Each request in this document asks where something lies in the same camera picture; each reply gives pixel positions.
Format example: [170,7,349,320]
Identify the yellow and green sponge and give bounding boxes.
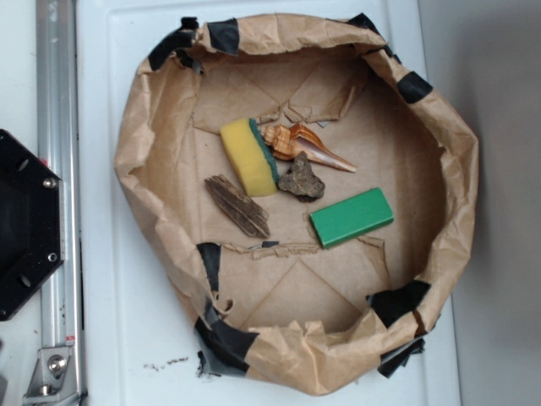
[220,118,279,197]

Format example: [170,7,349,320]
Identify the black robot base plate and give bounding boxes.
[1,129,63,321]

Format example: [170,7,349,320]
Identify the grey brown rock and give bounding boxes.
[278,152,325,203]

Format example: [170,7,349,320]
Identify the metal corner bracket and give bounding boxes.
[23,346,80,405]

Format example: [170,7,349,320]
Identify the brown wood bark piece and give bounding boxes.
[205,174,271,239]

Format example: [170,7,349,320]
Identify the aluminium extrusion rail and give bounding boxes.
[36,1,88,405]

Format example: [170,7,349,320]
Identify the green rectangular block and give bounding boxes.
[309,188,394,249]

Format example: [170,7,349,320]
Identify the brown paper bag bin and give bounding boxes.
[114,14,478,396]

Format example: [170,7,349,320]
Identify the orange spiral seashell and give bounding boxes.
[260,123,358,173]

